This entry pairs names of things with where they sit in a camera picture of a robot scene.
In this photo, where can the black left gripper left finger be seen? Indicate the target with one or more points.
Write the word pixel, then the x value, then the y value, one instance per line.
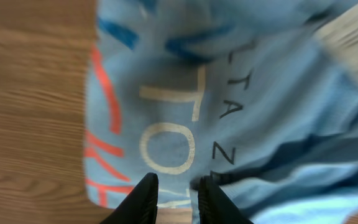
pixel 140 206

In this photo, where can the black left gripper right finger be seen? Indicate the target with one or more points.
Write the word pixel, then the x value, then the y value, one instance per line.
pixel 215 207

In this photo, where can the light blue printed t-shirt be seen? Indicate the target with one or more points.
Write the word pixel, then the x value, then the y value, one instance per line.
pixel 241 90

